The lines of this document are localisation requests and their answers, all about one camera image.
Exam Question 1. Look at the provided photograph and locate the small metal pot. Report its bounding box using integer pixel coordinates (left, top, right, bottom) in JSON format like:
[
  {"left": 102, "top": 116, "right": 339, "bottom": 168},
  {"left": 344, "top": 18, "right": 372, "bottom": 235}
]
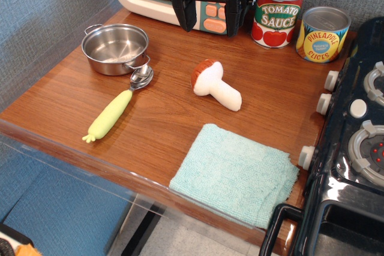
[{"left": 81, "top": 23, "right": 151, "bottom": 76}]

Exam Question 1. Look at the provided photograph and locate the orange object at corner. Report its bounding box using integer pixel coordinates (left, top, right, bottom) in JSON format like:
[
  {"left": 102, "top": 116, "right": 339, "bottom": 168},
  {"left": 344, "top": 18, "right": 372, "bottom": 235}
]
[{"left": 15, "top": 244, "right": 42, "bottom": 256}]

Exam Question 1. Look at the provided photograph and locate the plush toy mushroom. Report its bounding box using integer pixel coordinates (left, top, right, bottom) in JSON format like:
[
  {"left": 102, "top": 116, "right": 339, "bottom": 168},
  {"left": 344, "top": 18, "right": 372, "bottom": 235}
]
[{"left": 190, "top": 59, "right": 242, "bottom": 112}]

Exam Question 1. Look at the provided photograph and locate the spoon with green handle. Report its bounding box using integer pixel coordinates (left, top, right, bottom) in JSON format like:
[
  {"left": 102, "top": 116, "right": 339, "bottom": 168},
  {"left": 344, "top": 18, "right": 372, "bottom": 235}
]
[{"left": 82, "top": 65, "right": 154, "bottom": 143}]

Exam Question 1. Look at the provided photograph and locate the tomato sauce can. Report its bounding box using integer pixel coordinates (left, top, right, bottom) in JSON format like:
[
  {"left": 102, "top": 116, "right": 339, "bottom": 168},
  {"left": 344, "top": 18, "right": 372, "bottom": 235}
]
[{"left": 251, "top": 0, "right": 304, "bottom": 48}]

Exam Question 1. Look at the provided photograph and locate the black toy stove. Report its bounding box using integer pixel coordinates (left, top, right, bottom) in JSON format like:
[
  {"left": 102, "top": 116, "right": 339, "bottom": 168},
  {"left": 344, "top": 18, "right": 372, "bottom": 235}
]
[{"left": 260, "top": 17, "right": 383, "bottom": 255}]

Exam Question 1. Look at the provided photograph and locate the light blue cloth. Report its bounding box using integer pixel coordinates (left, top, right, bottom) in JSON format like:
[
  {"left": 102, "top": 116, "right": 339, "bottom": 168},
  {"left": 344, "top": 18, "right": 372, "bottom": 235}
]
[{"left": 169, "top": 124, "right": 299, "bottom": 229}]

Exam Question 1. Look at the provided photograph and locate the pineapple slices can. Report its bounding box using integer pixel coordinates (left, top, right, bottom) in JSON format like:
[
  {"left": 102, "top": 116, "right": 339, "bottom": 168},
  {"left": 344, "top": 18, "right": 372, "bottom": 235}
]
[{"left": 296, "top": 6, "right": 351, "bottom": 64}]

